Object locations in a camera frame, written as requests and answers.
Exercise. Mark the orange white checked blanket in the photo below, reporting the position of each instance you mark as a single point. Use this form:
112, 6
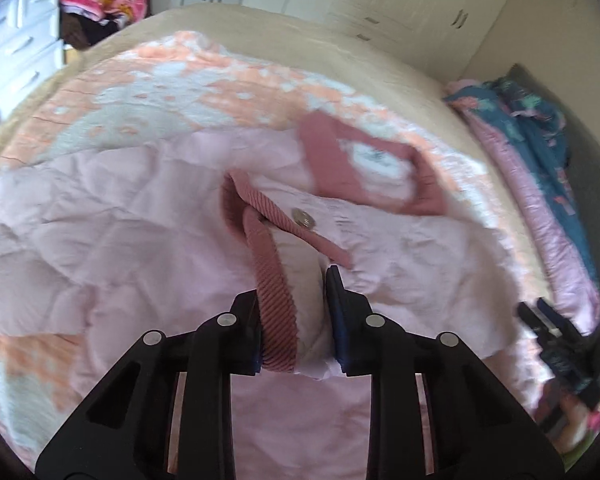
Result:
205, 85

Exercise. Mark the white drawer chest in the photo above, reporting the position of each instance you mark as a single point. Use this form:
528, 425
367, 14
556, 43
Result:
20, 35

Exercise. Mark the pink quilted jacket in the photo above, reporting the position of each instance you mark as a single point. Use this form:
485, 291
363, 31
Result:
155, 210

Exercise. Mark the blue floral pink quilt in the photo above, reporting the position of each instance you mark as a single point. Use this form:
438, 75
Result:
530, 125

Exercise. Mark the grey upholstered headboard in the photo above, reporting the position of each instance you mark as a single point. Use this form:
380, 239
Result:
580, 135

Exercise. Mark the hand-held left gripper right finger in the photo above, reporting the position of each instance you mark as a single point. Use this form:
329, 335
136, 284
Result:
333, 310

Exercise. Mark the bed with beige sheet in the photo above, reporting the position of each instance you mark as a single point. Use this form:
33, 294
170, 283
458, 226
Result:
380, 60

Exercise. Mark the white glossy wardrobe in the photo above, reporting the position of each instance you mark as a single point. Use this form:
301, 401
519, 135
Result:
405, 0

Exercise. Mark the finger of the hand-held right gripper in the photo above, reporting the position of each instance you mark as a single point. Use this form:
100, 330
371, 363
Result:
542, 316

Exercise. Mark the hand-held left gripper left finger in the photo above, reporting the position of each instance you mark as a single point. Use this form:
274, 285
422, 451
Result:
250, 321

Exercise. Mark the dark clothes pile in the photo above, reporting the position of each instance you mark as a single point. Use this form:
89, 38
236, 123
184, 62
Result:
82, 30

